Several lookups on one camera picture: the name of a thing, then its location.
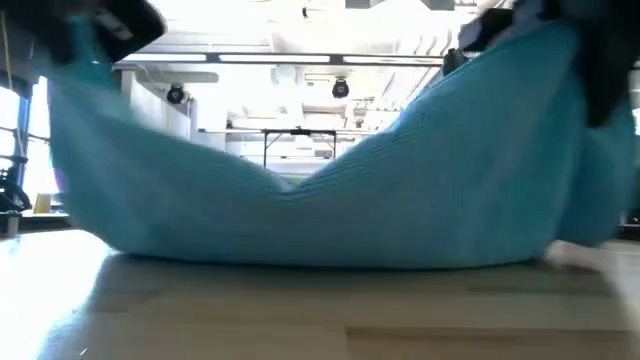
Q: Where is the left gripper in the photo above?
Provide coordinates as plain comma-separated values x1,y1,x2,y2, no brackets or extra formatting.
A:
0,0,167,66

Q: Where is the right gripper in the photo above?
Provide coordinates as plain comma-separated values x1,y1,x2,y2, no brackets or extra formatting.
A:
458,0,640,129

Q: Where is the pale blue microfiber towel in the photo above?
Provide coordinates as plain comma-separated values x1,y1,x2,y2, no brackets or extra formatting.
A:
47,14,640,271

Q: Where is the black round ceiling fixture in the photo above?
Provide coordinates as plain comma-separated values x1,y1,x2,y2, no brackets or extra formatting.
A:
330,78,351,100
165,83,186,105

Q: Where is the long ceiling light bar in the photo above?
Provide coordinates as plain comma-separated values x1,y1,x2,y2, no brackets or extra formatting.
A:
122,52,446,67

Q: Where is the large bright window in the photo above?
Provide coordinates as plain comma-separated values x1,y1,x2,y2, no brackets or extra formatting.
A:
22,74,61,201

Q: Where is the tan box by window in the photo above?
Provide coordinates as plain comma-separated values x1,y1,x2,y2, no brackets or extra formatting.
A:
32,192,53,215

